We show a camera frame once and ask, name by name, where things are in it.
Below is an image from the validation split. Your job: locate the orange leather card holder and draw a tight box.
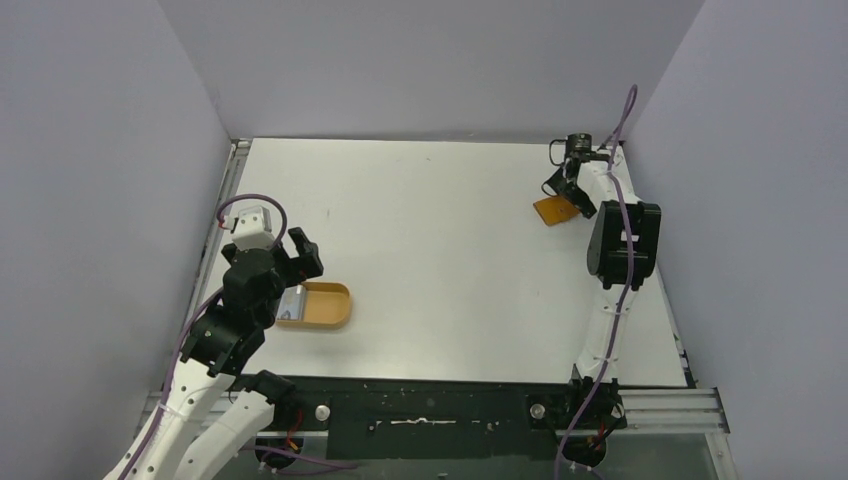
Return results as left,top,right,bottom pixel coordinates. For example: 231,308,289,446
533,196,580,226

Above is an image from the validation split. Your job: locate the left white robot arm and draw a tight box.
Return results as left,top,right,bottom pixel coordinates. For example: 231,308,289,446
106,227,323,479

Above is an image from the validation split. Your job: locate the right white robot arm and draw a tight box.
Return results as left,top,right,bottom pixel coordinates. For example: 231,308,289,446
544,133,662,429

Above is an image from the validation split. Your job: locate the credit card in tray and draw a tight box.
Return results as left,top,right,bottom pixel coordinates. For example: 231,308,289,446
277,285,307,322

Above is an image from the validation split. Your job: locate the orange plastic tray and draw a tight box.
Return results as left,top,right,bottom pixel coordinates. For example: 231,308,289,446
276,282,353,330

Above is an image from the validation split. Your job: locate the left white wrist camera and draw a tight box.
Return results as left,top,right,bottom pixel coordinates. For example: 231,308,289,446
231,205,275,251

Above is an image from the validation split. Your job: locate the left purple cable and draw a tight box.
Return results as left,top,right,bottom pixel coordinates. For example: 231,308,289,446
117,193,359,480

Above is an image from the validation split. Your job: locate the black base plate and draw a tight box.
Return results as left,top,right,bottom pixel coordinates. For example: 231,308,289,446
231,374,627,462

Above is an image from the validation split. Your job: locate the aluminium frame rail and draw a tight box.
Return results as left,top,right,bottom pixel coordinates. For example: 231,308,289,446
135,388,730,439

